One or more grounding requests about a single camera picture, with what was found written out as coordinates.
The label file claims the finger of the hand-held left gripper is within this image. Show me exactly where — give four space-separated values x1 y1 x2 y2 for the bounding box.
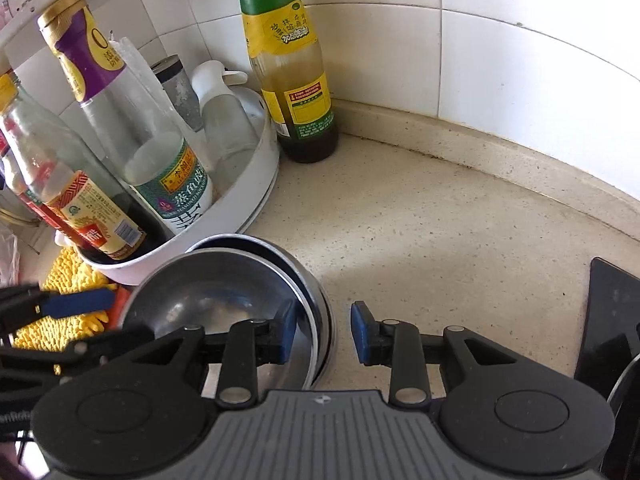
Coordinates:
0 325 153 386
0 284 117 336

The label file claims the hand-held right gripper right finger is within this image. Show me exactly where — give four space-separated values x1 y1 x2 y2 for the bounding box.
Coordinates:
351 301 521 408

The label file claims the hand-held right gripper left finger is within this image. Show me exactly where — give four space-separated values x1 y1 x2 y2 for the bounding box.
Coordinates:
127 300 300 408

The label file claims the yellow chenille cloth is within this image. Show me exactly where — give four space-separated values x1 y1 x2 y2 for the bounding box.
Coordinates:
12 247 121 376

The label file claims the red cloth mat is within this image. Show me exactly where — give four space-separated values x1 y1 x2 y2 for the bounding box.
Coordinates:
106 286 132 328

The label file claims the clear plastic bag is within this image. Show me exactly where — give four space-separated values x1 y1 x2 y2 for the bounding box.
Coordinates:
0 220 21 286

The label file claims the red label soy sauce bottle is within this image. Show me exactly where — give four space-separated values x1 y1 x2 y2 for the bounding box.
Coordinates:
0 125 66 241

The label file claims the yellow cap vinegar bottle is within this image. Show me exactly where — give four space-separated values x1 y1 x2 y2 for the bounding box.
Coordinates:
0 72 168 265

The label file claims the white two-tier rotating rack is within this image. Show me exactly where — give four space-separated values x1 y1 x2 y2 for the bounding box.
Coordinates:
0 0 281 287

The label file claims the translucent plastic bottle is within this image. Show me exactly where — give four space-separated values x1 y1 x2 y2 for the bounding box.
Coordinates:
111 35 201 161

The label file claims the glass jar metal lid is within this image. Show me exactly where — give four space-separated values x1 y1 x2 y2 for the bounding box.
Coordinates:
150 55 203 133

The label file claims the purple label glass bottle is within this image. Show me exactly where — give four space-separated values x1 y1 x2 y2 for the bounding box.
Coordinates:
37 0 216 233

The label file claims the black gas stove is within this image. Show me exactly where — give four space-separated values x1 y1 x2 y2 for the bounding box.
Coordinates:
574 256 640 396

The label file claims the white spray bottle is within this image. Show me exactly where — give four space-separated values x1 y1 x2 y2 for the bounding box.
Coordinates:
191 60 261 181

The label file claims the green yellow label sauce bottle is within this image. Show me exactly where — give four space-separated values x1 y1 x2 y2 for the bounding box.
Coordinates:
234 0 340 164

